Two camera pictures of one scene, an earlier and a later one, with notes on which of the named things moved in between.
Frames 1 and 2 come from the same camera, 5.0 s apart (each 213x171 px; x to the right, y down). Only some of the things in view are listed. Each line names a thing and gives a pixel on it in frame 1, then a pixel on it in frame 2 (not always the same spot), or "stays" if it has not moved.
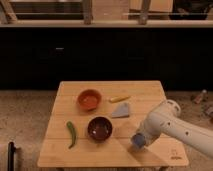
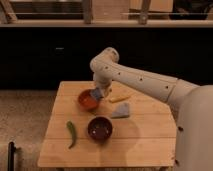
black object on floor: x=11 y=151 stays
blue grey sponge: x=138 y=140 → x=97 y=93
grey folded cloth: x=121 y=111 stays
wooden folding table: x=92 y=123 stays
